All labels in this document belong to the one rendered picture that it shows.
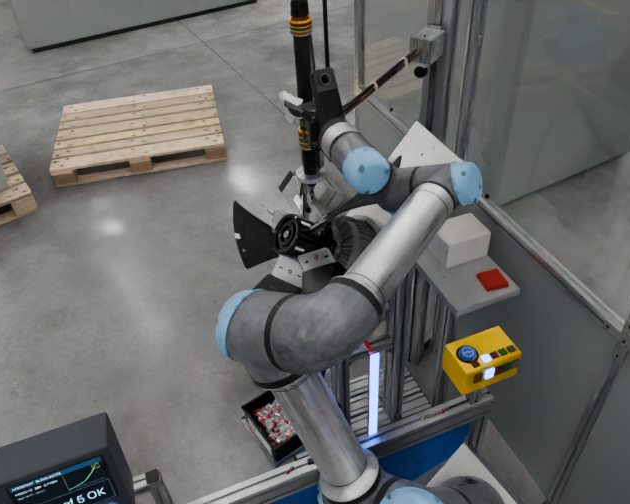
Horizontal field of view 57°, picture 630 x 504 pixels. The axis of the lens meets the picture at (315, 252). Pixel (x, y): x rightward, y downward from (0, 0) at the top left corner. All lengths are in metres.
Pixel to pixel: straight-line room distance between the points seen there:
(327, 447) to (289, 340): 0.28
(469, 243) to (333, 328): 1.24
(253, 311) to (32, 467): 0.56
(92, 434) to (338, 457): 0.48
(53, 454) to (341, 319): 0.66
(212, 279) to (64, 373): 0.89
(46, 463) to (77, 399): 1.76
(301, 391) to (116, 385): 2.07
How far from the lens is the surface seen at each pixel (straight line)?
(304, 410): 0.96
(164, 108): 4.84
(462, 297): 1.92
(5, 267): 3.88
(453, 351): 1.49
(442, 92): 1.93
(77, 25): 6.89
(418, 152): 1.73
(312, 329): 0.79
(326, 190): 1.84
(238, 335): 0.87
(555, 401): 2.15
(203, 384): 2.82
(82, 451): 1.21
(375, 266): 0.86
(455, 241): 1.95
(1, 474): 1.26
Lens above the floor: 2.21
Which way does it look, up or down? 41 degrees down
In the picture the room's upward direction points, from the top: 4 degrees counter-clockwise
